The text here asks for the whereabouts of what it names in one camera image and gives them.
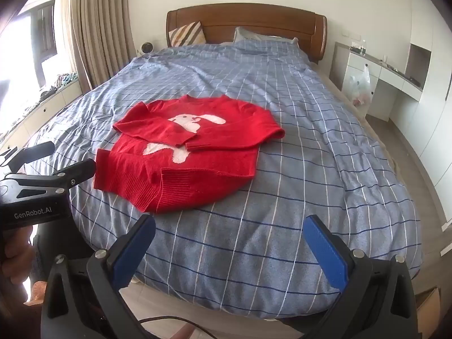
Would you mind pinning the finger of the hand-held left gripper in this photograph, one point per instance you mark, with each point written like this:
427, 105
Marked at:
76, 171
33, 152

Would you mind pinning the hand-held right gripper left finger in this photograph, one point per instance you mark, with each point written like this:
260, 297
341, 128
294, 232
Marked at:
134, 250

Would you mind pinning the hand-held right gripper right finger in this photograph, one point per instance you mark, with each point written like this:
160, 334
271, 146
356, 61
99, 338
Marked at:
326, 250

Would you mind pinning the red sweater with white rabbit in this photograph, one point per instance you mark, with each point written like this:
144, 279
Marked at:
212, 155

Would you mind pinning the person's left hand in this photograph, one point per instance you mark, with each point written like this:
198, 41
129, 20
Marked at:
16, 250

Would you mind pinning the white windowsill cabinet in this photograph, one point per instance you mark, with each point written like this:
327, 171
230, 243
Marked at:
42, 113

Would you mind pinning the blue checked duvet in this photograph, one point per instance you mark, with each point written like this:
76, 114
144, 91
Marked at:
282, 201

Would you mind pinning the clutter pile on windowsill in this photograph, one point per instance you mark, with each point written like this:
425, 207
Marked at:
60, 83

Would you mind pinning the sheer cream curtain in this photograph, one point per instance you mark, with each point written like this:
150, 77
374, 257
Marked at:
69, 42

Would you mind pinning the cardboard box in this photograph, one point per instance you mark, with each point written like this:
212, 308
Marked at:
429, 303

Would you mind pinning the dark framed window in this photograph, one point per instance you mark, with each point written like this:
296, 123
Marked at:
46, 31

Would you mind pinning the beige curtain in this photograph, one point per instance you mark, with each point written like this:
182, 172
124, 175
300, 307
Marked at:
102, 24

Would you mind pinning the clear plastic bag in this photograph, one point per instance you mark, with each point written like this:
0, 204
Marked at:
360, 88

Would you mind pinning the brown striped pillow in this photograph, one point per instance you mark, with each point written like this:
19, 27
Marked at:
187, 33

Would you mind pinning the white built-in desk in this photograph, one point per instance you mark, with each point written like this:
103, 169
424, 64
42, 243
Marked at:
381, 77

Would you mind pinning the white wardrobe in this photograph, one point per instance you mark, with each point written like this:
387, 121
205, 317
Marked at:
430, 95

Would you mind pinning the small clear bottle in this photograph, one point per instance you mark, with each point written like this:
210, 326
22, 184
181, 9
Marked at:
362, 46

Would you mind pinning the wooden bed headboard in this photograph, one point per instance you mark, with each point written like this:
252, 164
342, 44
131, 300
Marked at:
247, 24

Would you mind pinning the blue checked pillow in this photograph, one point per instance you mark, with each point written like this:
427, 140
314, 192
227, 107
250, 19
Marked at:
257, 35

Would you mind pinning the white wall switch plate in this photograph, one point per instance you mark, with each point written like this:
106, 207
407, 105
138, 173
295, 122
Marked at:
350, 35

